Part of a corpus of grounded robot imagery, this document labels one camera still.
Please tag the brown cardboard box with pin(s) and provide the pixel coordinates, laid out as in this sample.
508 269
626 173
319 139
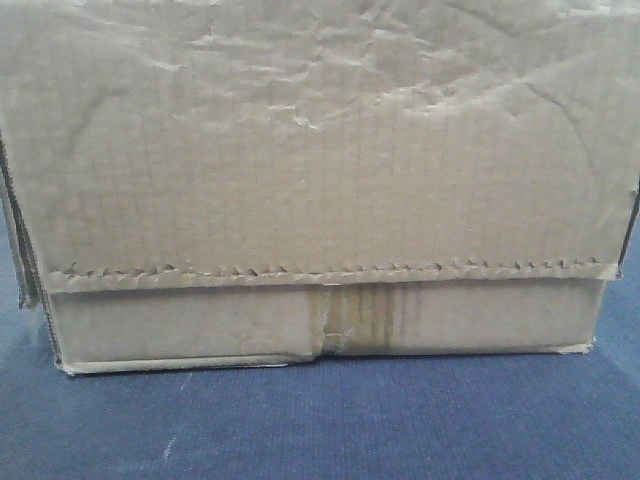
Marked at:
194 184

